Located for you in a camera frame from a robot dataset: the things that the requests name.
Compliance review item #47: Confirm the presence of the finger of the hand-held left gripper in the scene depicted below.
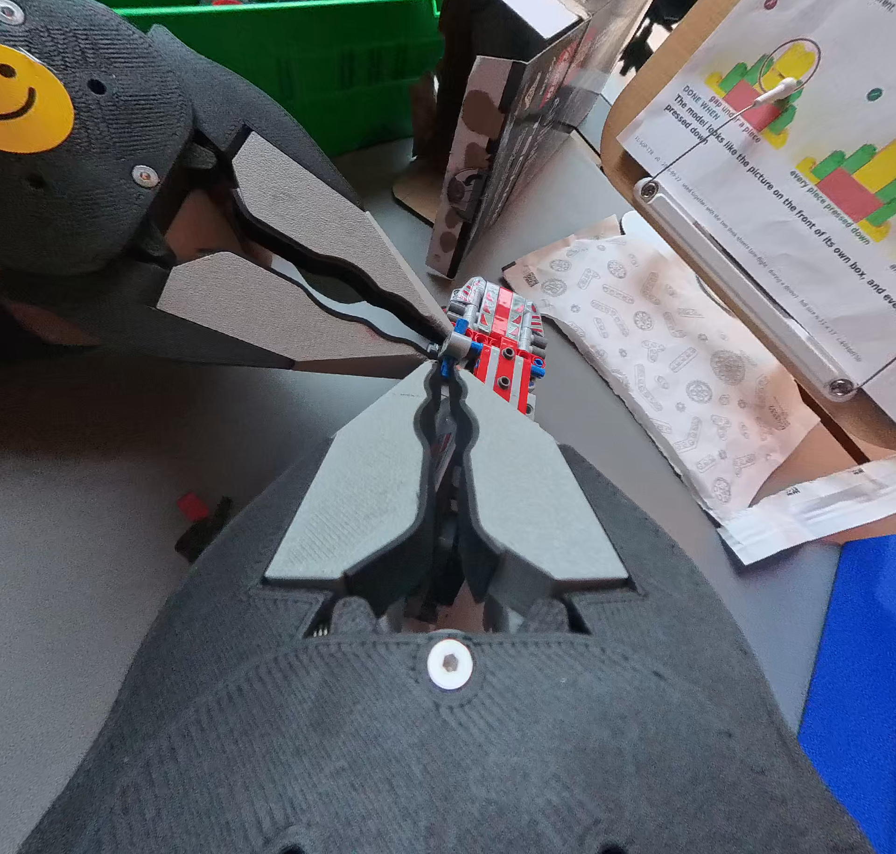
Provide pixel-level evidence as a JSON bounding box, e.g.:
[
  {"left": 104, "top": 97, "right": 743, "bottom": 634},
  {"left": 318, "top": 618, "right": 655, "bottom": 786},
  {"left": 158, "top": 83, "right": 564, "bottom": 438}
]
[
  {"left": 155, "top": 251, "right": 440, "bottom": 371},
  {"left": 231, "top": 131, "right": 454, "bottom": 342}
]

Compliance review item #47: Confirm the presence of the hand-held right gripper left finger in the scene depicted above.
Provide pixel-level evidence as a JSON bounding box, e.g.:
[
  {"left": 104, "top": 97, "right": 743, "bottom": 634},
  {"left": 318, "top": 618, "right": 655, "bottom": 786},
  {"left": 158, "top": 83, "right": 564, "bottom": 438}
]
[{"left": 264, "top": 364, "right": 441, "bottom": 617}]

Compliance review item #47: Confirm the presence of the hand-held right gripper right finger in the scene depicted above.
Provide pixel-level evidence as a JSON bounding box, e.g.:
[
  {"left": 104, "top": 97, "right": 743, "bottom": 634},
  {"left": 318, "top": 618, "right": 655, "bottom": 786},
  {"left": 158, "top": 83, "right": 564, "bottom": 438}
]
[{"left": 454, "top": 370, "right": 630, "bottom": 604}]

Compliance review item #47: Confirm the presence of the red grey lego vehicle model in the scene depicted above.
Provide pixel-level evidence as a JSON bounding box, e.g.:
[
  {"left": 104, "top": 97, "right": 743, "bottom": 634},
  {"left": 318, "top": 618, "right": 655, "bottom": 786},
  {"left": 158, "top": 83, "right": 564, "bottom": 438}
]
[{"left": 402, "top": 275, "right": 548, "bottom": 631}]

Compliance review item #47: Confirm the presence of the small black lego piece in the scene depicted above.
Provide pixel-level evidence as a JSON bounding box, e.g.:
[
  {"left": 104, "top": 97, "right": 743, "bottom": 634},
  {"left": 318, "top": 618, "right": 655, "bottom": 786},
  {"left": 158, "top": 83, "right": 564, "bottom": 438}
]
[{"left": 174, "top": 496, "right": 234, "bottom": 564}]

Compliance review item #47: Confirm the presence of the black lego set box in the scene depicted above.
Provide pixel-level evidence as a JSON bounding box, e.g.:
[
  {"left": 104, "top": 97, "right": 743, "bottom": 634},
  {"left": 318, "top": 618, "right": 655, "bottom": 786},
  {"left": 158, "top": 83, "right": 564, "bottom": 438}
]
[{"left": 426, "top": 0, "right": 676, "bottom": 281}]

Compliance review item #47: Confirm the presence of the brown box stand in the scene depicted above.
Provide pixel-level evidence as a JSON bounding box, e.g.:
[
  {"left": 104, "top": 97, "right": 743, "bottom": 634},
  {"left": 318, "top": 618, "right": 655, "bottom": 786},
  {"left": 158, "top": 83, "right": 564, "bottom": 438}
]
[{"left": 392, "top": 74, "right": 445, "bottom": 227}]

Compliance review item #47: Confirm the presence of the green plastic bin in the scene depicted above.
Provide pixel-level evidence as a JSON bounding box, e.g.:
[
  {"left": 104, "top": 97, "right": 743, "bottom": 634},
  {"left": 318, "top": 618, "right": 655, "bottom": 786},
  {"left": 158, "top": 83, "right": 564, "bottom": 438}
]
[{"left": 0, "top": 0, "right": 449, "bottom": 159}]

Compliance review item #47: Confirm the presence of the printed paper bag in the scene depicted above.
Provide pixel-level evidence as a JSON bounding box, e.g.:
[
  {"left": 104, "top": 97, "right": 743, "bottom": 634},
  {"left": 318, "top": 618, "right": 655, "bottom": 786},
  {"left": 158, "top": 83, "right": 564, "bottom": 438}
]
[{"left": 503, "top": 214, "right": 821, "bottom": 525}]

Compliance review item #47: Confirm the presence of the white torn paper bag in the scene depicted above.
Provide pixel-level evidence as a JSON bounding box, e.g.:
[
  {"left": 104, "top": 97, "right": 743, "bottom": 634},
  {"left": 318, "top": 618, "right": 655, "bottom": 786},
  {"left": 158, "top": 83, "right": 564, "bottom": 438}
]
[{"left": 717, "top": 457, "right": 896, "bottom": 566}]

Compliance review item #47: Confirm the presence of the blue plastic bin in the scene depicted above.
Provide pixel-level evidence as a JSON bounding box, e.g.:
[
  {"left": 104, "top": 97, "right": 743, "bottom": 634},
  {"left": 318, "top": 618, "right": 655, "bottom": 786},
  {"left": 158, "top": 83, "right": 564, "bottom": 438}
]
[{"left": 798, "top": 534, "right": 896, "bottom": 854}]

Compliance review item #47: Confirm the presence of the instruction sheet on stand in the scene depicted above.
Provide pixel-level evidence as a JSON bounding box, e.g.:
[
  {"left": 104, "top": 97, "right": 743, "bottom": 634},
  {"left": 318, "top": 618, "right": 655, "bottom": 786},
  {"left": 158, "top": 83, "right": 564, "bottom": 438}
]
[{"left": 600, "top": 0, "right": 896, "bottom": 465}]

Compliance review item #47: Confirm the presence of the printed instruction sheet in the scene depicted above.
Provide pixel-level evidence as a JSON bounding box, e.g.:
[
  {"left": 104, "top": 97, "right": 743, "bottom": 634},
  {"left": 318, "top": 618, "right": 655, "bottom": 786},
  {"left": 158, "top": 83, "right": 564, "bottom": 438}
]
[{"left": 616, "top": 0, "right": 896, "bottom": 424}]

